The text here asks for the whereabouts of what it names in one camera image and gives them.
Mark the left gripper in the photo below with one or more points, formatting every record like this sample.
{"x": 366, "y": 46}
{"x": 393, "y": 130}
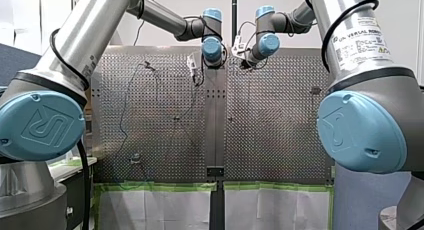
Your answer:
{"x": 200, "y": 77}

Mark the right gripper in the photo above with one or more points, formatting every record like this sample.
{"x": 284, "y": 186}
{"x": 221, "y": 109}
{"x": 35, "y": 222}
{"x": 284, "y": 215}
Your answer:
{"x": 247, "y": 64}

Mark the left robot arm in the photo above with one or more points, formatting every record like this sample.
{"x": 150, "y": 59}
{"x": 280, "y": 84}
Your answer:
{"x": 83, "y": 30}

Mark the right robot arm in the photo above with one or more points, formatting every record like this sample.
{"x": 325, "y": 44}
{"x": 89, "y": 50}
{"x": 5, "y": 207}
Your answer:
{"x": 370, "y": 116}

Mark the connector holder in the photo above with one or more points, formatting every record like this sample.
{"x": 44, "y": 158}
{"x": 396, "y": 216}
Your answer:
{"x": 135, "y": 158}

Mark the black pole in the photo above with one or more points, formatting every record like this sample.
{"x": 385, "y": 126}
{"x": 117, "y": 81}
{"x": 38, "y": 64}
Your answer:
{"x": 234, "y": 16}

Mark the black panel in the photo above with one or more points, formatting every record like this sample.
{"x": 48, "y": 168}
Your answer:
{"x": 77, "y": 203}

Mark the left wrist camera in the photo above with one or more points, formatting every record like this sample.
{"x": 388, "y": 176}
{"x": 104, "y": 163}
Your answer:
{"x": 191, "y": 62}

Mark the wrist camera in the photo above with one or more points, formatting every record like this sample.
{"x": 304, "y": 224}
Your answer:
{"x": 238, "y": 47}
{"x": 191, "y": 62}

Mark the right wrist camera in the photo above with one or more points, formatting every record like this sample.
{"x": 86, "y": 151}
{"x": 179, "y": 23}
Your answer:
{"x": 238, "y": 47}

